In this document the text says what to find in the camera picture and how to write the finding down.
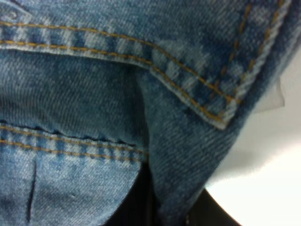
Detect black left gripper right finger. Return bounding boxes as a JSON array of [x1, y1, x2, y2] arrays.
[[185, 189, 240, 226]]

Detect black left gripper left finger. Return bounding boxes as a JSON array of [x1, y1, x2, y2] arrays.
[[112, 163, 156, 226]]

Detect children's blue denim shorts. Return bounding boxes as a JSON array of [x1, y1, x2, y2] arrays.
[[0, 0, 301, 226]]

